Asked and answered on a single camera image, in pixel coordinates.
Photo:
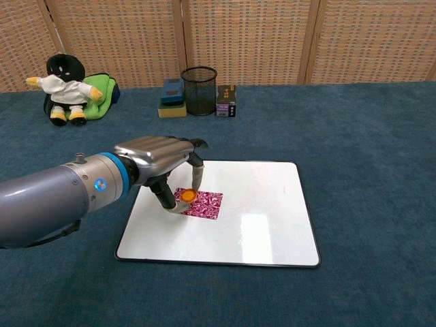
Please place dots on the purple patterned cloth square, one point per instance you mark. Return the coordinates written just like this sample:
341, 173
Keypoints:
206, 206

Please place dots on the yellow green sponge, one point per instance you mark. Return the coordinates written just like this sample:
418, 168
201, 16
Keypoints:
172, 110

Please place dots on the black plush doll white coat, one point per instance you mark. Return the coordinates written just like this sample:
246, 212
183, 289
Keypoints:
64, 90

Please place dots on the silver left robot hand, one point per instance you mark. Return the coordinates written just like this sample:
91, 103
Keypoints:
156, 156

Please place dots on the woven folding screen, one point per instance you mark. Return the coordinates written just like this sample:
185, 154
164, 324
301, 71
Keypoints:
218, 41

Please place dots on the small orange disc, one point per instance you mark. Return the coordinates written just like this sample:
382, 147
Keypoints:
188, 195

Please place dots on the black purple small box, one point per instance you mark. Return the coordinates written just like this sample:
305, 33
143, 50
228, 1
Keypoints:
226, 101

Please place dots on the black mesh pen holder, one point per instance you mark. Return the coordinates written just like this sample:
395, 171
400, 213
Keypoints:
199, 90

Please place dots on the blue box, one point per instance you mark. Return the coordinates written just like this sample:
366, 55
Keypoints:
172, 91

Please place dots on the green folded cloth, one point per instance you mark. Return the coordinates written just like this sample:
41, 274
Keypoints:
98, 98

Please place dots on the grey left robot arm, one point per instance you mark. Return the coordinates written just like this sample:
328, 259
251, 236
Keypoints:
58, 194

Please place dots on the white board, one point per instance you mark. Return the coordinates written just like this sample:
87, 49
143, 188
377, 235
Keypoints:
238, 218

